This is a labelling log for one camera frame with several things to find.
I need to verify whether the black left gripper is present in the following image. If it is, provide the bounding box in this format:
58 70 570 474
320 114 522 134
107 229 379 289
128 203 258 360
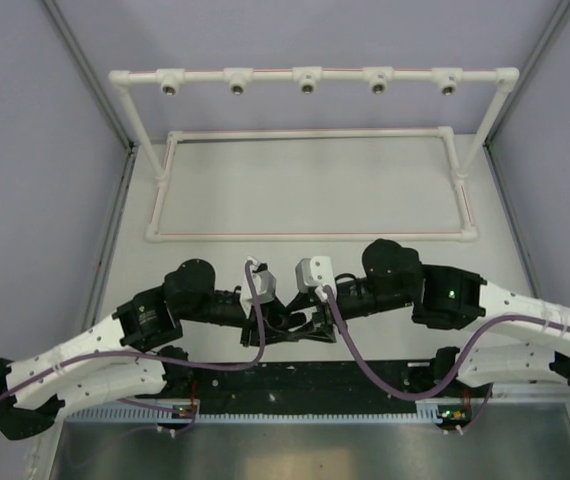
182 290 301 347

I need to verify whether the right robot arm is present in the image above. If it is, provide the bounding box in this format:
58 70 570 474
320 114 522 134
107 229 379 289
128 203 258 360
287 239 570 396

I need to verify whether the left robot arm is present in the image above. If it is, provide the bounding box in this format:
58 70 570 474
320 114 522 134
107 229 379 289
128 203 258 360
0 258 318 441

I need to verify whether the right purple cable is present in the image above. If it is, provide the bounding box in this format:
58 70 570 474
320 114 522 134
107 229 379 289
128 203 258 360
324 287 570 402

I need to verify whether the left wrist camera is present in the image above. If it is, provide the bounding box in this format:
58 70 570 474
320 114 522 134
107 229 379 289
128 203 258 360
240 256 276 315

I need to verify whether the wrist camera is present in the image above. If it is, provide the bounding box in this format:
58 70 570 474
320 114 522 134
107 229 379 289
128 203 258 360
295 256 336 303
240 256 276 315

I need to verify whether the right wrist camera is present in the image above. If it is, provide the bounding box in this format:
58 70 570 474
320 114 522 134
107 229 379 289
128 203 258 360
295 256 336 303

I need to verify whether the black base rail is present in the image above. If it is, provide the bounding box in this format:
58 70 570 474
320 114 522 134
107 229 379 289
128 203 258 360
164 357 471 416

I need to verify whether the grey slotted cable duct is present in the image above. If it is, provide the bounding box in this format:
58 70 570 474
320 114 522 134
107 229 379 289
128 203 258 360
64 402 472 429

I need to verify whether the left aluminium frame post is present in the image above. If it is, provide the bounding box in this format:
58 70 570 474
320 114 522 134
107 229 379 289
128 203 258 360
39 0 137 333

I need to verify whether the aluminium frame post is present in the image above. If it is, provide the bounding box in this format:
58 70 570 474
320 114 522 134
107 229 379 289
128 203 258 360
39 0 137 333
486 1 570 307

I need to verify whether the white PVC pipe frame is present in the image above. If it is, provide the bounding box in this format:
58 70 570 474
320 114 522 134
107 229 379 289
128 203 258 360
109 66 520 243

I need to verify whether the right aluminium frame post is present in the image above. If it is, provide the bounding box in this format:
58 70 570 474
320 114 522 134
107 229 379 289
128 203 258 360
486 1 570 307

